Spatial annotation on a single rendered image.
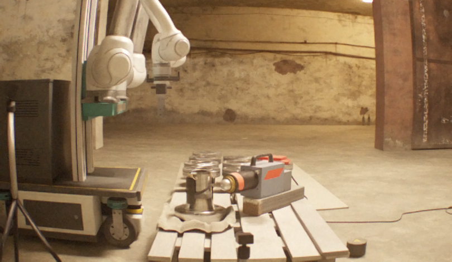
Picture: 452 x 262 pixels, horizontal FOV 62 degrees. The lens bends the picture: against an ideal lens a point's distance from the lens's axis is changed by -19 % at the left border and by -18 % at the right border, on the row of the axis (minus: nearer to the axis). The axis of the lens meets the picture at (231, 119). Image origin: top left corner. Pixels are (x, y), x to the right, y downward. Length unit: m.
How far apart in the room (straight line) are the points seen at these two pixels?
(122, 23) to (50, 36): 4.53
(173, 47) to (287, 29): 9.53
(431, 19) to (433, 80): 0.94
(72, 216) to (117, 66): 0.77
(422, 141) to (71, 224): 5.38
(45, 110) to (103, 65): 0.47
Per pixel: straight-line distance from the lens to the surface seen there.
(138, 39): 2.72
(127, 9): 1.95
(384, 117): 6.31
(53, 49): 6.37
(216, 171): 3.05
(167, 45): 2.02
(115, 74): 1.83
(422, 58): 6.55
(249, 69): 11.23
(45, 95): 2.17
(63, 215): 2.15
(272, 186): 2.40
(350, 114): 11.71
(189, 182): 2.18
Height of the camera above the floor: 0.77
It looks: 3 degrees down
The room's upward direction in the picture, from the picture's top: 1 degrees clockwise
